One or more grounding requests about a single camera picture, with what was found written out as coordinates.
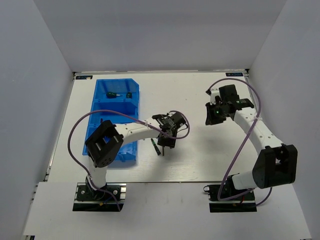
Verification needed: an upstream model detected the black green precision screwdriver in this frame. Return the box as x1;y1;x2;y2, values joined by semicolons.
150;138;162;156

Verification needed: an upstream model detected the left corner label sticker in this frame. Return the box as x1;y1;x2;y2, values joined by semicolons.
75;75;93;80

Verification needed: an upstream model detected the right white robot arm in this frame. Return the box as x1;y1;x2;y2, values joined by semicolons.
205;84;298;201

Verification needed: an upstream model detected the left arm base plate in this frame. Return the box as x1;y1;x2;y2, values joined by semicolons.
72;183;127;212

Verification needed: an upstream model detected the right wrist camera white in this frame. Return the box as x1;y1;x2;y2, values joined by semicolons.
206;88;221;105

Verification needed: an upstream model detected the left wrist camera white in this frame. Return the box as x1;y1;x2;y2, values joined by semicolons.
165;111;176;117

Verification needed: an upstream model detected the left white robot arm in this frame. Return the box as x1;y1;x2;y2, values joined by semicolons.
85;111;190;200

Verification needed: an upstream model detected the corner label sticker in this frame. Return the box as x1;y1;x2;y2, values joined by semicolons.
75;75;93;80
225;72;244;78

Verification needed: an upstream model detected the blue plastic bin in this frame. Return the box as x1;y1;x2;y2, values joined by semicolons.
82;78;141;163

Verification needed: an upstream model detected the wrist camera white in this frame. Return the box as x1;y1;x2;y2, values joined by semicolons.
165;111;176;117
206;88;221;105

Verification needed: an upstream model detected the right corner label sticker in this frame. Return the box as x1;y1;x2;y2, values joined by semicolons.
225;72;244;78

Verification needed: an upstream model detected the green stubby screwdriver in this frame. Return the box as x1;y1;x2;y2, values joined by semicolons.
106;91;122;99

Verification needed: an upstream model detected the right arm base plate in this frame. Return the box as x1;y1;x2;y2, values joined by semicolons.
203;184;257;213

